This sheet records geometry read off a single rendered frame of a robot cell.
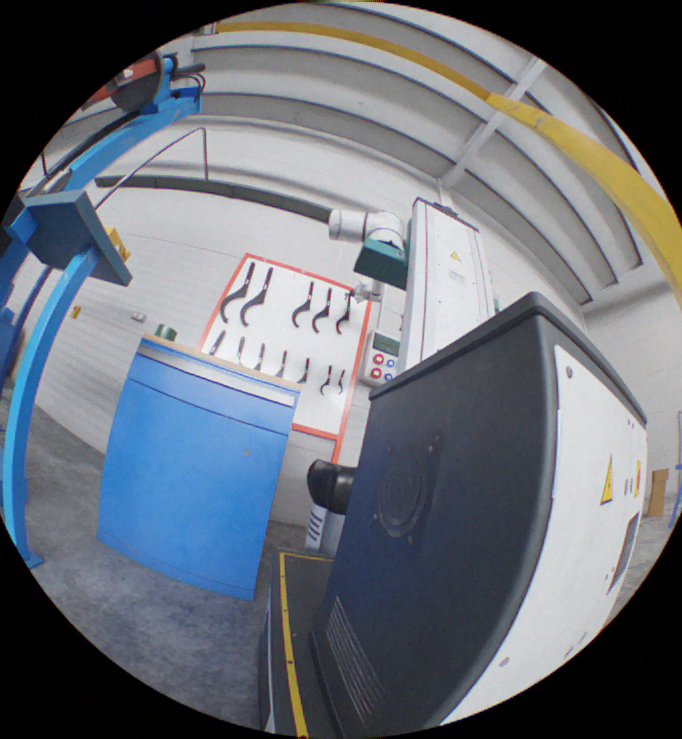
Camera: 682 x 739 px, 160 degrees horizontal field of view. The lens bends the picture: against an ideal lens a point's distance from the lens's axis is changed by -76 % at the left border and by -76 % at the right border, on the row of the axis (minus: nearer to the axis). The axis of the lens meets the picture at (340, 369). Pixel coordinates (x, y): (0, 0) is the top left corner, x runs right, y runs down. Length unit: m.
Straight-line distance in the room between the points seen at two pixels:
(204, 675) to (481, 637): 0.75
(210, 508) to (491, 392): 0.93
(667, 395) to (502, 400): 9.09
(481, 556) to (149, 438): 1.00
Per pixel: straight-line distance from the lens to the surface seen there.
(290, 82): 6.84
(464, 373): 0.22
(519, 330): 0.18
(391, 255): 0.93
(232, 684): 0.85
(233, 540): 1.01
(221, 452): 0.92
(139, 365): 1.08
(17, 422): 0.86
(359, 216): 1.13
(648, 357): 9.58
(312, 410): 2.11
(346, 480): 1.04
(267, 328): 2.27
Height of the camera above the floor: 0.72
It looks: 19 degrees up
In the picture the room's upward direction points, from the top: 13 degrees clockwise
